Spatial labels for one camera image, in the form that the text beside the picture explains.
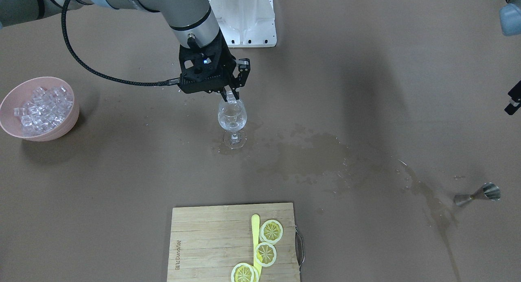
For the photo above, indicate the lemon slice middle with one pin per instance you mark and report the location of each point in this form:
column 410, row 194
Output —
column 265, row 255

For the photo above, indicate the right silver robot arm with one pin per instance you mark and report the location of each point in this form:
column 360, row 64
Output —
column 186, row 18

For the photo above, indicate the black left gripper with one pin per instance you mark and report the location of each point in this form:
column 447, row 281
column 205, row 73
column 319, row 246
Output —
column 513, row 99

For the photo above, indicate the lemon slice near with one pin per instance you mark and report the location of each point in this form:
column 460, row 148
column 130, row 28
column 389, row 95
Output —
column 244, row 272

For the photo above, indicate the bamboo cutting board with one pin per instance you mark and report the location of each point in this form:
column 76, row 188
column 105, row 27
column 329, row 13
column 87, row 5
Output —
column 208, row 241

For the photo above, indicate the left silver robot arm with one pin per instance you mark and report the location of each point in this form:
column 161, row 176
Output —
column 510, row 21

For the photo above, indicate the clear ice cube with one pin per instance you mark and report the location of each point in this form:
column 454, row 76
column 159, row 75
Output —
column 230, row 98

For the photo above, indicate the lemon slice far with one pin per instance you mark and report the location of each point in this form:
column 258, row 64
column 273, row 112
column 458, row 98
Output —
column 271, row 231

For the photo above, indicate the pink bowl of ice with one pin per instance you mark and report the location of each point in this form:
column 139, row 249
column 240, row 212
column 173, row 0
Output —
column 40, row 109

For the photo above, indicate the clear wine glass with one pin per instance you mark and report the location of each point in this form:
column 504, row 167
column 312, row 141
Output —
column 232, row 118

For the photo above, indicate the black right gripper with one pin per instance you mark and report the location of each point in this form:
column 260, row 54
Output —
column 243, row 71

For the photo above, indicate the lemon slice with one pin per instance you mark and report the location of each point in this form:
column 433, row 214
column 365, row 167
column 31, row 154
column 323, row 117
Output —
column 244, row 272
column 265, row 255
column 271, row 231

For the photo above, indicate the steel double jigger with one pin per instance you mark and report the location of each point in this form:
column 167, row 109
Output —
column 487, row 191

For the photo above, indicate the yellow plastic knife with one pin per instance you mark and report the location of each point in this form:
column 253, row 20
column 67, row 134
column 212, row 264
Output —
column 255, row 225

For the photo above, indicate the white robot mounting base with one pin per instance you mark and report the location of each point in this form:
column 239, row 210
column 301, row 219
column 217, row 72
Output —
column 246, row 23

